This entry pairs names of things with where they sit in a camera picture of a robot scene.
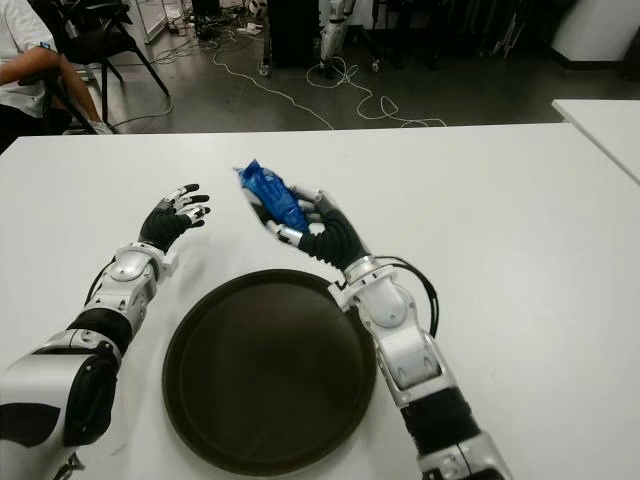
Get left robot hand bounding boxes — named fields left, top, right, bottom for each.
left=138, top=183, right=212, bottom=252

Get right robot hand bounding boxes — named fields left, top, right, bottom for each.
left=264, top=185, right=374, bottom=272

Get blue Oreo cookie package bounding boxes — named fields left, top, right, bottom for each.
left=232, top=159, right=314, bottom=234

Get round dark brown tray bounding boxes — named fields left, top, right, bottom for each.
left=162, top=268, right=379, bottom=464

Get black chair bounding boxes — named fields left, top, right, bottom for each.
left=39, top=0, right=172, bottom=135

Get standing silver humanoid robot legs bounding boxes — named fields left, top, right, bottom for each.
left=318, top=0, right=357, bottom=76

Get white standing panel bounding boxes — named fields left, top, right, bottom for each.
left=138, top=0, right=170, bottom=45

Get black wheeled cabinet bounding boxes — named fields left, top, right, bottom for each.
left=256, top=0, right=324, bottom=77

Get seated person in white shirt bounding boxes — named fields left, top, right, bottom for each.
left=0, top=0, right=116, bottom=155

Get white side table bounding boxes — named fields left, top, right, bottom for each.
left=551, top=98, right=640, bottom=184

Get white pillar with dark base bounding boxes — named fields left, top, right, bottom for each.
left=549, top=0, right=635, bottom=65

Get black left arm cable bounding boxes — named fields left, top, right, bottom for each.
left=84, top=258, right=119, bottom=307

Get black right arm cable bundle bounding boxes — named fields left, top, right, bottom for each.
left=372, top=255, right=444, bottom=337

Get white floor cable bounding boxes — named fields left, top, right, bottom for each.
left=149, top=27, right=449, bottom=130

